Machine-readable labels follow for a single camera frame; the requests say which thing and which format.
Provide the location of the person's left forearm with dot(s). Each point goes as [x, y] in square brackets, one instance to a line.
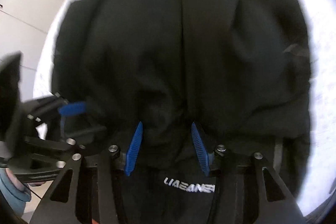
[13, 195]

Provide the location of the bed with floral bedspread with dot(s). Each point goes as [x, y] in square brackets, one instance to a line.
[323, 108]

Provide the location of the black hooded jacket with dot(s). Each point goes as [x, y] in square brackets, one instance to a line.
[183, 56]

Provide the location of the white wardrobe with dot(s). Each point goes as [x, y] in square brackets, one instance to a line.
[26, 16]

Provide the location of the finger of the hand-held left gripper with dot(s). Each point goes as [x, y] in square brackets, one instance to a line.
[78, 133]
[72, 108]

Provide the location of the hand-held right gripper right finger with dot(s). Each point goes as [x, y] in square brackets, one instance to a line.
[199, 150]

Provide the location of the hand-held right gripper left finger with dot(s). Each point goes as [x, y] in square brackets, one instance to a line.
[134, 150]

